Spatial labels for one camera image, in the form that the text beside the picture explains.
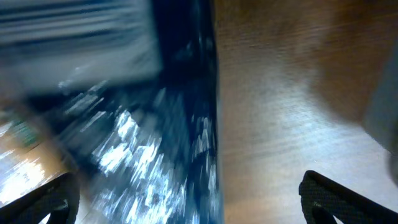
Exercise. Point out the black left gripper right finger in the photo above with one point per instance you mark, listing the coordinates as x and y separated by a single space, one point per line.
325 201

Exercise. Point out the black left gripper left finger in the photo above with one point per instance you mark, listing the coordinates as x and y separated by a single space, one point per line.
58 199

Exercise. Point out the orange spaghetti packet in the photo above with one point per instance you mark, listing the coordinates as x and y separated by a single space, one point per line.
29 158

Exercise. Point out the blue carton box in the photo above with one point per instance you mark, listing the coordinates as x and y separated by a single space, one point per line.
128 91

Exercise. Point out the grey plastic basket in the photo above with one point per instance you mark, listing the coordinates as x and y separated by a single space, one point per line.
380 120

